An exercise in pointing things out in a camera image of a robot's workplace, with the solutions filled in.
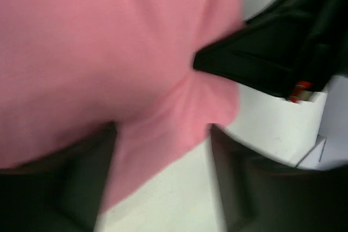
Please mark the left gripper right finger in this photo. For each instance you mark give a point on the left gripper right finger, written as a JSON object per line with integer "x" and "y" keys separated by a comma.
{"x": 260, "y": 194}

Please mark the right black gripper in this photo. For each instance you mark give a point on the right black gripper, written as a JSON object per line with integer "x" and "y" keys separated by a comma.
{"x": 292, "y": 46}

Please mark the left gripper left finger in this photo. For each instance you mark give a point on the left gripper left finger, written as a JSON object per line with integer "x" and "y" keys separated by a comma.
{"x": 59, "y": 192}

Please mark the pink t shirt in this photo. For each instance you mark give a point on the pink t shirt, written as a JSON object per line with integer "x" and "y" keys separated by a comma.
{"x": 67, "y": 66}

